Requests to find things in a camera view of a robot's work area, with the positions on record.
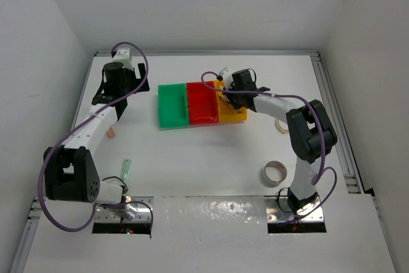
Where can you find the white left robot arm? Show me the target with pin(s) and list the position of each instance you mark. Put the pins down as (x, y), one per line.
(71, 174)

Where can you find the green plastic bin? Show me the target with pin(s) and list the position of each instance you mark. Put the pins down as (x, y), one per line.
(173, 106)

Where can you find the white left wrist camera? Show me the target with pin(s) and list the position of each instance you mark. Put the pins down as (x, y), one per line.
(123, 56)

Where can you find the yellow plastic bin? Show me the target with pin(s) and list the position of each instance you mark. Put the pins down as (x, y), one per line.
(227, 113)

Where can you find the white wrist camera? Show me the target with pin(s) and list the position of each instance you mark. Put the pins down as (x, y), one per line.
(227, 77)
(123, 56)

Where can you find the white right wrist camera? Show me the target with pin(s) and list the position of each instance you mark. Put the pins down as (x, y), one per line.
(227, 77)

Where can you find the aluminium frame rail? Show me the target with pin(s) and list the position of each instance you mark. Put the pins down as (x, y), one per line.
(343, 149)

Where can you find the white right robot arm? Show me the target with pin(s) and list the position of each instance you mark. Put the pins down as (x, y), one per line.
(311, 133)

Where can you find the orange eraser stick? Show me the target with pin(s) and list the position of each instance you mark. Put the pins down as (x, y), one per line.
(110, 133)

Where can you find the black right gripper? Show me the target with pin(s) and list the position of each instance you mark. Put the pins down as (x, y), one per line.
(229, 95)

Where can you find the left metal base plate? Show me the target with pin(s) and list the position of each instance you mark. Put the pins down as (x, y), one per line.
(136, 210)

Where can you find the wide clear tape roll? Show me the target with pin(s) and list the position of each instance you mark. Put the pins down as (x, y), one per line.
(274, 173)

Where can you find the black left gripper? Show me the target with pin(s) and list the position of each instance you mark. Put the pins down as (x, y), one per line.
(130, 72)

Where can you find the cream masking tape roll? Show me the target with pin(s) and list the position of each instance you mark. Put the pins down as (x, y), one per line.
(280, 128)

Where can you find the red plastic bin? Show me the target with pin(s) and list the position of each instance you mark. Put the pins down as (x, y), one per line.
(202, 103)

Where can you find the green eraser stick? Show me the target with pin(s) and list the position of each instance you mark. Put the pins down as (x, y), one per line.
(125, 169)

